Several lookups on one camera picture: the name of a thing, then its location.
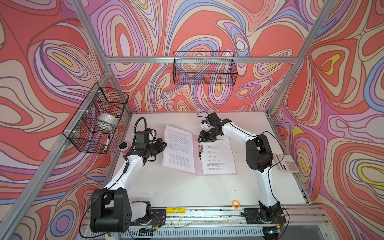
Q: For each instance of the black wire basket wall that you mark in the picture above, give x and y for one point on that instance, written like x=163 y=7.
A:
x=93 y=127
x=204 y=68

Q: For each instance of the black wire basket left wall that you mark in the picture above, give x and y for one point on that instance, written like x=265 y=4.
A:
x=93 y=127

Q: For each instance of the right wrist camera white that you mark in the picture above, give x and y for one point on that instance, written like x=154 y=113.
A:
x=205 y=125

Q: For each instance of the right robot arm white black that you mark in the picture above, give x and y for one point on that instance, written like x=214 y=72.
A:
x=259 y=157

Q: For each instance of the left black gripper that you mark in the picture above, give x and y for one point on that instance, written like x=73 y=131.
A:
x=158 y=141

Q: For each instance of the black marker in basket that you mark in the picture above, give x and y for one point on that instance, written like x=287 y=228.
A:
x=106 y=146

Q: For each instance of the metal folder clip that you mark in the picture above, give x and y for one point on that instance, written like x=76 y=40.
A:
x=201 y=151

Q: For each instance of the yellow label block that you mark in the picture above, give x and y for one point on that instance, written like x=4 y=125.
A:
x=176 y=210

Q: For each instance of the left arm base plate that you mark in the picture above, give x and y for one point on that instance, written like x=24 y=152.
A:
x=158 y=219

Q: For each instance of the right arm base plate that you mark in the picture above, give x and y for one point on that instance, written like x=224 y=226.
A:
x=259 y=216

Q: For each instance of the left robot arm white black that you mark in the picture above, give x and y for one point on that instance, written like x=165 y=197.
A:
x=111 y=209

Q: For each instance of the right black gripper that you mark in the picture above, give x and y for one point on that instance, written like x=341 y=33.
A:
x=204 y=138

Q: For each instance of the pink folder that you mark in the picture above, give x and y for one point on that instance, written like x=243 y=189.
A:
x=197 y=162

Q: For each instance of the printed paper sheet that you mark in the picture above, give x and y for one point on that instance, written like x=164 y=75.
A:
x=218 y=158
x=179 y=152

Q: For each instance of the black wire basket back wall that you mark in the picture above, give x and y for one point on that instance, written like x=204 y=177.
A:
x=204 y=68

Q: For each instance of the pink cup with black lid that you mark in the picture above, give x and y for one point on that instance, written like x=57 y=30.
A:
x=124 y=147

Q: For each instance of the white tape roll in basket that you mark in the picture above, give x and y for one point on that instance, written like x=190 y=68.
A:
x=106 y=122

